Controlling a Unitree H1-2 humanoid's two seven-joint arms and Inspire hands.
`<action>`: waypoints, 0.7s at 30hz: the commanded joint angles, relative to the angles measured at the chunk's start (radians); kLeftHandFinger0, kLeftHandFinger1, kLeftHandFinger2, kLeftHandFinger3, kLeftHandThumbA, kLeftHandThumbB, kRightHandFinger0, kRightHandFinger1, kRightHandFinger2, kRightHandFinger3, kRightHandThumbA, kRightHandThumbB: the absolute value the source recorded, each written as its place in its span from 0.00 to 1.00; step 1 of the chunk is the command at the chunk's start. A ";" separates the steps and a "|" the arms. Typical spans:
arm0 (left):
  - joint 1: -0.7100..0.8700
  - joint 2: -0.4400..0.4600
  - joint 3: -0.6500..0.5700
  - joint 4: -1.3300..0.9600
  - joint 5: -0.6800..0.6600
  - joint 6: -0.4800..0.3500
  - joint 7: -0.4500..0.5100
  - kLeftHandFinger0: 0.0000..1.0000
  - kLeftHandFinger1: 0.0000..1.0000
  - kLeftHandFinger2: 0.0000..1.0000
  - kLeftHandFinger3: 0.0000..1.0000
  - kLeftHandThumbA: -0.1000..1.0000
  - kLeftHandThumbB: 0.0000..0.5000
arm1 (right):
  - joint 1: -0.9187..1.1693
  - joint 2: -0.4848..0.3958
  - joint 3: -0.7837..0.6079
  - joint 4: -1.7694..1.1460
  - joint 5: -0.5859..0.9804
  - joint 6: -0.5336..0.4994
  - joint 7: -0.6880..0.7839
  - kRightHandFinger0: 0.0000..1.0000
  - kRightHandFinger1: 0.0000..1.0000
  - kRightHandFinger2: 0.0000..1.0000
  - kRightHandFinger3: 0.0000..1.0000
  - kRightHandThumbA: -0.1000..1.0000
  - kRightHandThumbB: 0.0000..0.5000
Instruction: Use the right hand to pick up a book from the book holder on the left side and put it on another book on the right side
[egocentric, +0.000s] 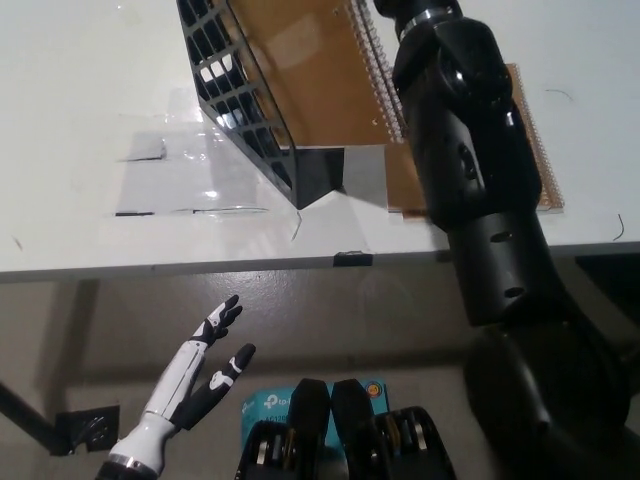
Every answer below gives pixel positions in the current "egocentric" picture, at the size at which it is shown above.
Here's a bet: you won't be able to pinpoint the white and black left hand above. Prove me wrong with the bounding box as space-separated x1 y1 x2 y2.
108 293 257 471

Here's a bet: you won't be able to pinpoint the black right hand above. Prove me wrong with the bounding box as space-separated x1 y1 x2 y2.
372 0 461 29

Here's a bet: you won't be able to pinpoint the brown spiral notebook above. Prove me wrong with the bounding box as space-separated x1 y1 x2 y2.
384 62 566 221
232 0 409 150

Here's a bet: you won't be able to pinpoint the black mesh book holder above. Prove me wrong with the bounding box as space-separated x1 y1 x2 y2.
175 0 346 211

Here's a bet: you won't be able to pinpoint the teal TP-Link box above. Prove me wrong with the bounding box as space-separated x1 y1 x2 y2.
239 380 389 451

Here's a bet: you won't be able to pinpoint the black taped floor plate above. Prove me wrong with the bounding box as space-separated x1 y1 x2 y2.
52 405 121 457

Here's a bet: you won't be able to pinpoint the grey upright table leg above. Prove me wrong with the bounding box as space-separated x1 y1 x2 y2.
62 279 104 396

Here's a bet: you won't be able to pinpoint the black slanted table leg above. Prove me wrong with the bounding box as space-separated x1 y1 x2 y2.
0 382 57 451

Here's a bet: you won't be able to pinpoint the black robot torso blocks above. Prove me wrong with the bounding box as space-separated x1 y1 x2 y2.
234 378 456 480

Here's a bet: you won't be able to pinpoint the clear plastic sheet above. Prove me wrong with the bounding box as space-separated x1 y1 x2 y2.
104 89 271 220

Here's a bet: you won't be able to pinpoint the black tape piece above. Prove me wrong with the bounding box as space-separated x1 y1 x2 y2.
333 249 374 268

